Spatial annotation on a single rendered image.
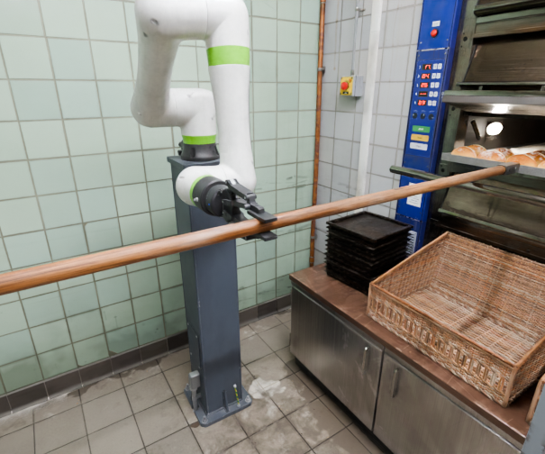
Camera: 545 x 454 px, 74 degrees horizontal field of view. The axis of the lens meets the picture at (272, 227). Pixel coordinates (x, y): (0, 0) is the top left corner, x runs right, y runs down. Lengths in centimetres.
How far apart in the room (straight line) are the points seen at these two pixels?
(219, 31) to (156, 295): 147
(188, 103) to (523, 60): 118
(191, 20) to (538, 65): 116
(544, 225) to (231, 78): 121
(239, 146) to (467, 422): 108
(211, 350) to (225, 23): 126
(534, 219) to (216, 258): 121
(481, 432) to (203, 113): 135
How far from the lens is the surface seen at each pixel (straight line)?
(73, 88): 180
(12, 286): 63
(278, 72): 216
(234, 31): 104
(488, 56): 172
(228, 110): 103
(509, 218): 167
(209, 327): 162
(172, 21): 101
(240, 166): 103
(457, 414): 141
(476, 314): 173
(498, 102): 151
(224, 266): 151
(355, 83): 203
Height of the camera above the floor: 145
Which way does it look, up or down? 21 degrees down
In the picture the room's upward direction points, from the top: straight up
